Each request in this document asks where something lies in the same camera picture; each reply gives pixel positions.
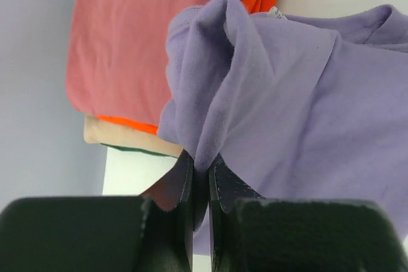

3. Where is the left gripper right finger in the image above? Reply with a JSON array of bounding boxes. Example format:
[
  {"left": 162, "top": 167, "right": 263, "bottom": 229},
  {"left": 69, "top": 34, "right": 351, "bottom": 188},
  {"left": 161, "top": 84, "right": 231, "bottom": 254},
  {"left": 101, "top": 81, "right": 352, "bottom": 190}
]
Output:
[{"left": 208, "top": 156, "right": 405, "bottom": 272}]

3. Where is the pink folded t-shirt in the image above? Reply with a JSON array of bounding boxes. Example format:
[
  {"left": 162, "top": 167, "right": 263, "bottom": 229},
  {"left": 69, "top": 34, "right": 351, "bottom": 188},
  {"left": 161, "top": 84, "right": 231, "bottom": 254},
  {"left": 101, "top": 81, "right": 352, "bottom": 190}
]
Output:
[{"left": 66, "top": 0, "right": 210, "bottom": 125}]

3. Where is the purple t-shirt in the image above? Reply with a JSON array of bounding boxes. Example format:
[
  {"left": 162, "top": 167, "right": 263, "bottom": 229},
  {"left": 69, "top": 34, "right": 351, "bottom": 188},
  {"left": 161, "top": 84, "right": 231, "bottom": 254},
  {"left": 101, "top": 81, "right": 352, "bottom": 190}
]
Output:
[{"left": 158, "top": 0, "right": 407, "bottom": 239}]

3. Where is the green folded t-shirt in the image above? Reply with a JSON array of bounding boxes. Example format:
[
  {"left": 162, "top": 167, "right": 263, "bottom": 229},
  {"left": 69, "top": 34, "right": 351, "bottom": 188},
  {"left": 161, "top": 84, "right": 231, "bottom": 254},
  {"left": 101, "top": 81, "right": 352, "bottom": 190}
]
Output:
[{"left": 102, "top": 144, "right": 172, "bottom": 157}]

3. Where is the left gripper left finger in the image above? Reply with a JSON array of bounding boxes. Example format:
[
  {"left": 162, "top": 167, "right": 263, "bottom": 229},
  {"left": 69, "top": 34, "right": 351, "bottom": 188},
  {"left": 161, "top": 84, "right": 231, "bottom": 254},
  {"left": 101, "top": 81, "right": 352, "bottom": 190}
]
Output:
[{"left": 1, "top": 152, "right": 193, "bottom": 271}]

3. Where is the beige folded t-shirt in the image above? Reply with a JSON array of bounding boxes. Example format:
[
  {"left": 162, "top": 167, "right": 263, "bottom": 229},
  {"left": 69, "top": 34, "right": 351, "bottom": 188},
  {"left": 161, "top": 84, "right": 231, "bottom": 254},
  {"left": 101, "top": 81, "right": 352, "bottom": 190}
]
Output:
[{"left": 84, "top": 115, "right": 182, "bottom": 157}]

